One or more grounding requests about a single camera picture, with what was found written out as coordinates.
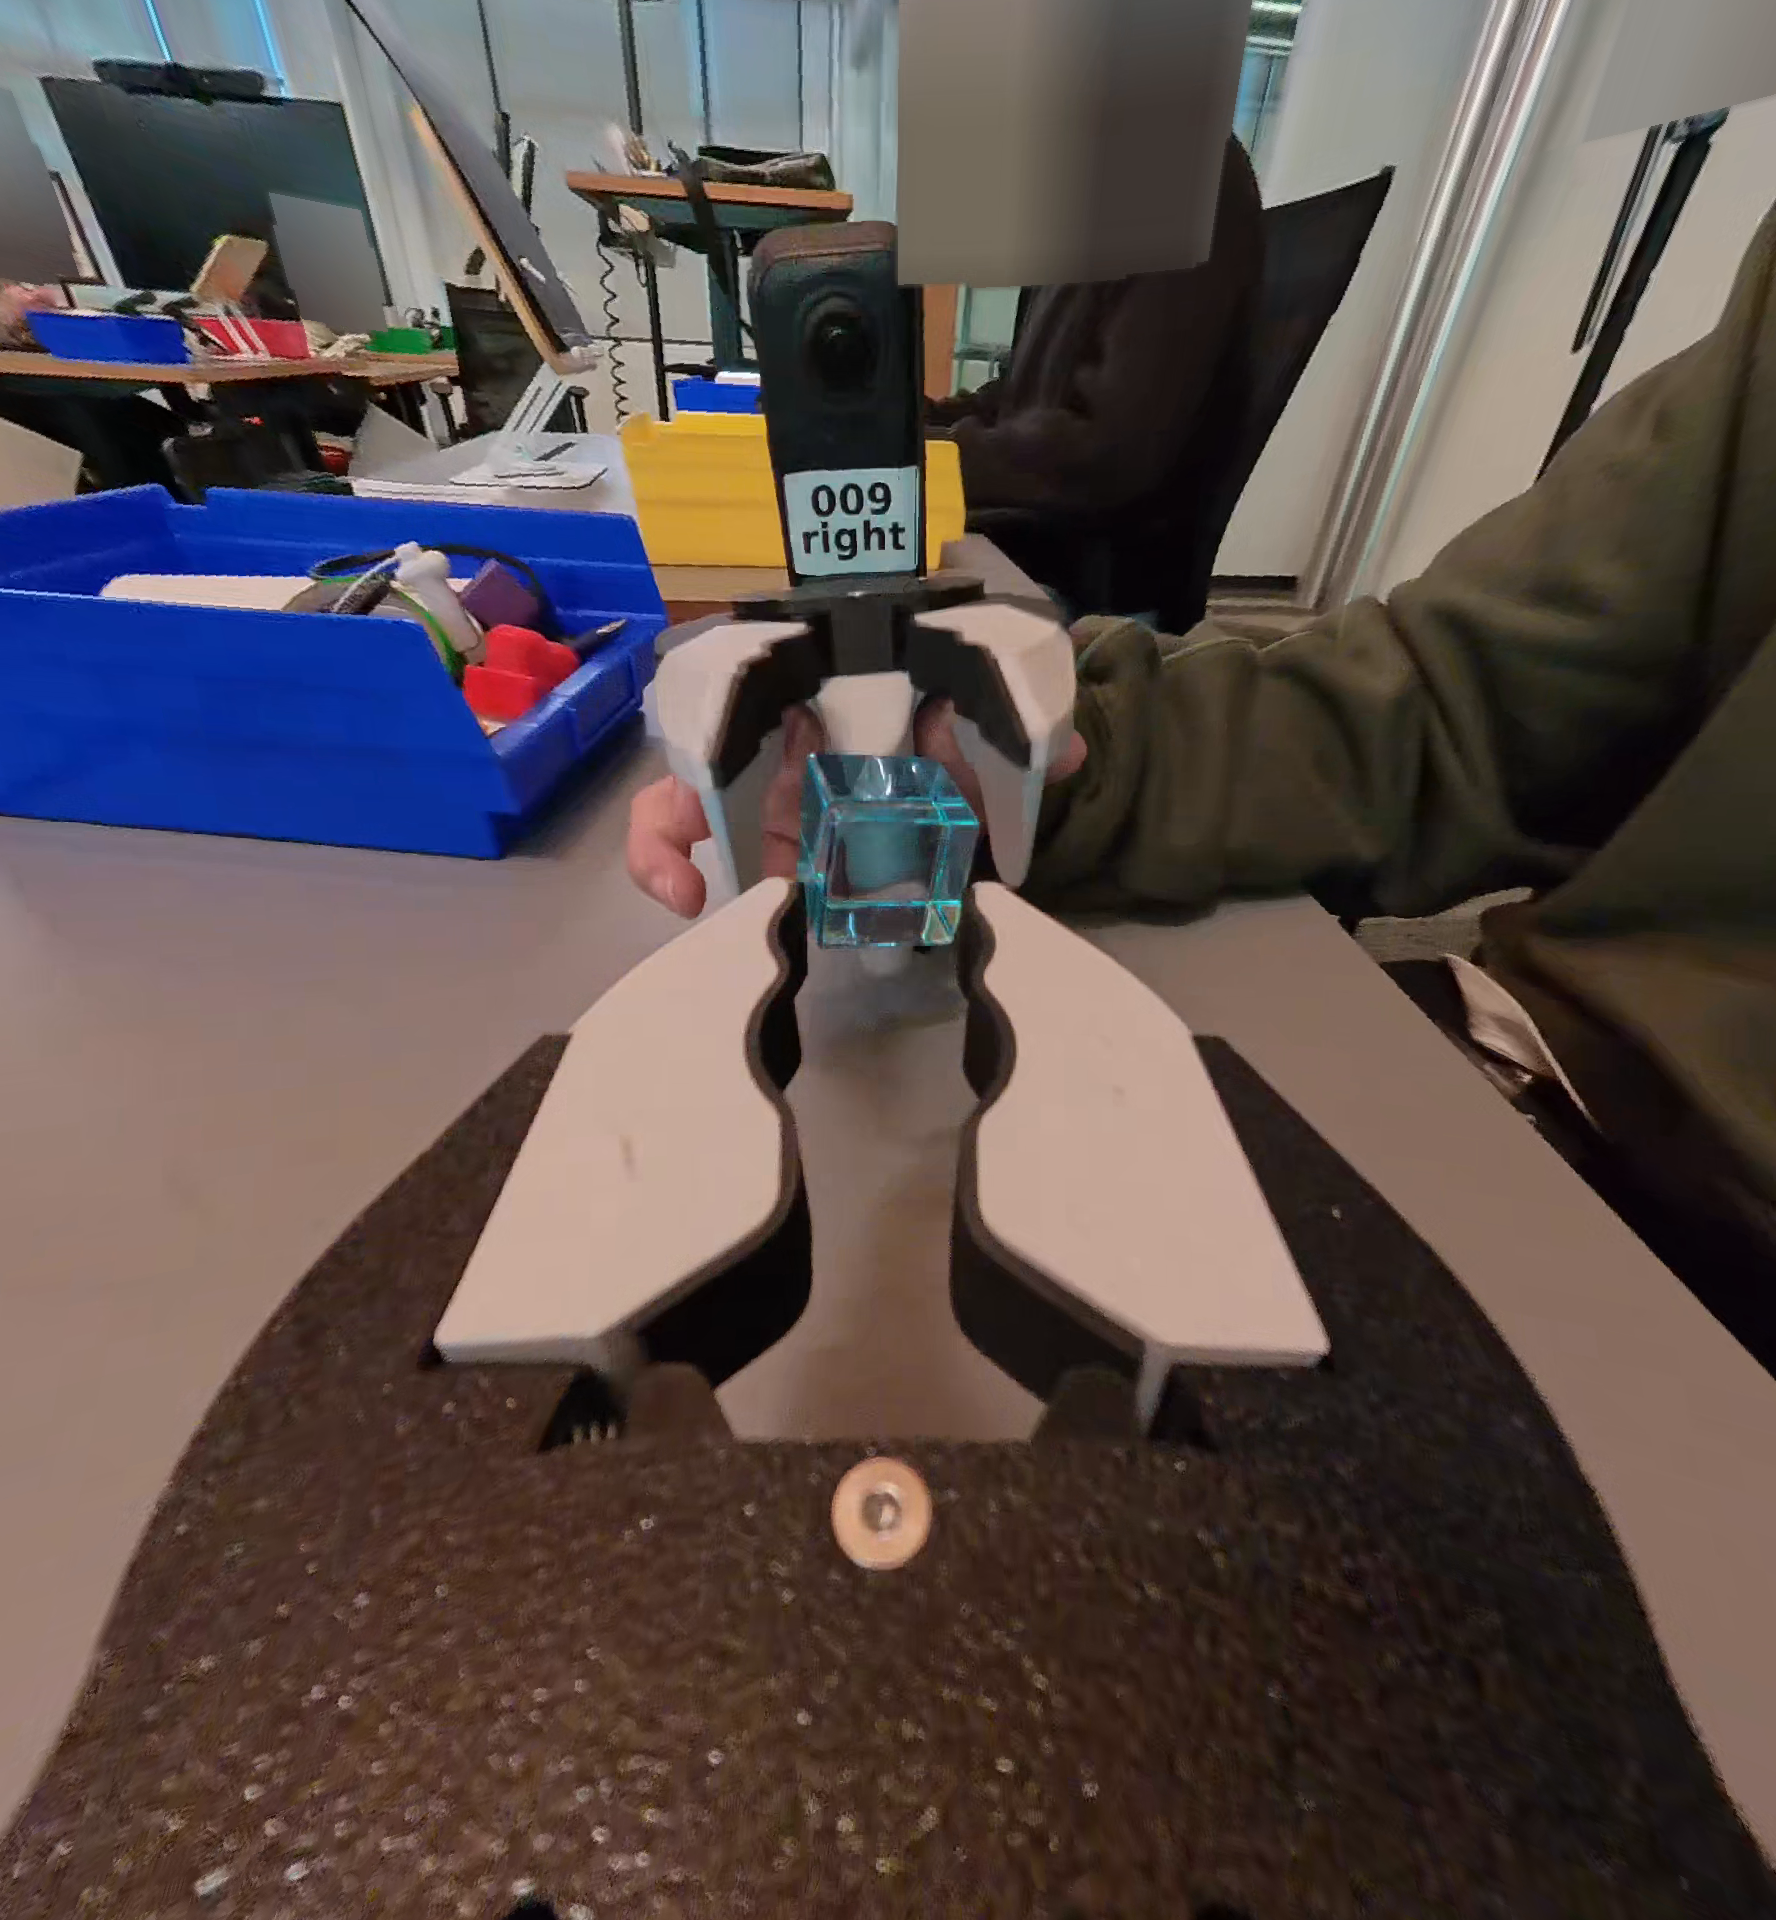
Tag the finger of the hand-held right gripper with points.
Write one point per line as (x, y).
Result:
(1037, 673)
(693, 705)

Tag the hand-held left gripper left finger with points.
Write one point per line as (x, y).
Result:
(634, 1184)

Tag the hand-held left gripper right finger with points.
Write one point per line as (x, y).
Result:
(1128, 1199)

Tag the purple cube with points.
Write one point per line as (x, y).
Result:
(505, 597)

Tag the clear cyan cube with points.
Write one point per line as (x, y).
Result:
(888, 854)

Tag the large blue bin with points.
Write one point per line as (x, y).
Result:
(197, 721)

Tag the person's right forearm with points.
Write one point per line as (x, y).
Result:
(1352, 748)

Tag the person's right hand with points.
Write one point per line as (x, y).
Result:
(672, 847)

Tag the wooden workbench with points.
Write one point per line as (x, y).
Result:
(154, 367)
(693, 583)

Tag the yellow bin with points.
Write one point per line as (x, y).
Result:
(708, 494)

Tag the red plastic piece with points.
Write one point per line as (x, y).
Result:
(513, 673)

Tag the wooden standing desk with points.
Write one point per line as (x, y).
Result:
(708, 194)

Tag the black office chair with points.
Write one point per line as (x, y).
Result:
(1310, 345)

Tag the silver metal pole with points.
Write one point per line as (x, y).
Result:
(1427, 299)

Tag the red tray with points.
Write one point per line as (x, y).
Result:
(259, 339)

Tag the black monitor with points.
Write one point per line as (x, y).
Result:
(185, 180)

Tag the person's olive sweatshirt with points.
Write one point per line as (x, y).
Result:
(1728, 748)

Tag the small blue parts bin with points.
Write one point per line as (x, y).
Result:
(100, 339)

